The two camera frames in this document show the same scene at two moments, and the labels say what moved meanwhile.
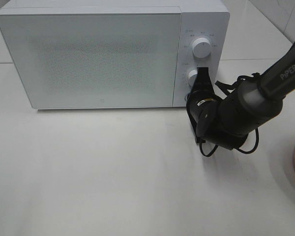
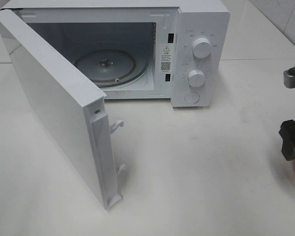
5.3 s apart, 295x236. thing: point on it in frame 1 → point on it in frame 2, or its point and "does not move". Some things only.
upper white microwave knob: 201,47 does not move
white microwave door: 103,60 → 76,109
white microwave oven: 99,54 does not move
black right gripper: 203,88 → 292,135
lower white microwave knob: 191,76 does not move
